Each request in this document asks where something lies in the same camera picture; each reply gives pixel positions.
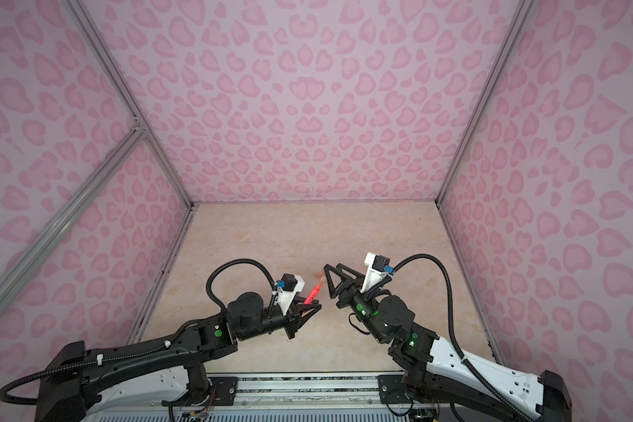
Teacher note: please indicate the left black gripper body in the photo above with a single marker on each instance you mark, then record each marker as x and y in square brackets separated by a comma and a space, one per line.
[292, 319]

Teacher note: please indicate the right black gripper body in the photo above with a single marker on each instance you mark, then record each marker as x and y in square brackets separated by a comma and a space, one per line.
[345, 299]

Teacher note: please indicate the pink pen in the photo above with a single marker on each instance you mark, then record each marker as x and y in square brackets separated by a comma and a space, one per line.
[313, 294]

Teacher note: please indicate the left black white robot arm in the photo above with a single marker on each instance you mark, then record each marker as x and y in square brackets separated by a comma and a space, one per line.
[76, 378]

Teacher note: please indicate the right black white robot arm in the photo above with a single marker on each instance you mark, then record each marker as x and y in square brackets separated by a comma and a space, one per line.
[437, 369]

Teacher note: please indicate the left corner aluminium profile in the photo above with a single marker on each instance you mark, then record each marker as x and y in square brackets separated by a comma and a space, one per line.
[94, 40]

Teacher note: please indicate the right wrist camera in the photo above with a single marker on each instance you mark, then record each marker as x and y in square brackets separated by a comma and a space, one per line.
[378, 271]

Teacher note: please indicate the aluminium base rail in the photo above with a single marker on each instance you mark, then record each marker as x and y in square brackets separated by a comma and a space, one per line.
[348, 396]

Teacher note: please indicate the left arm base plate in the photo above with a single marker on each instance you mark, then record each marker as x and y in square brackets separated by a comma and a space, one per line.
[217, 391]

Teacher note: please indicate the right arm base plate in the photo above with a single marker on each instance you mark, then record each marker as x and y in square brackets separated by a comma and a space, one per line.
[391, 389]

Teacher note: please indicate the diagonal aluminium wall profile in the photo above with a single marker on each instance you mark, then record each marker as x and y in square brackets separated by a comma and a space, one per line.
[14, 279]

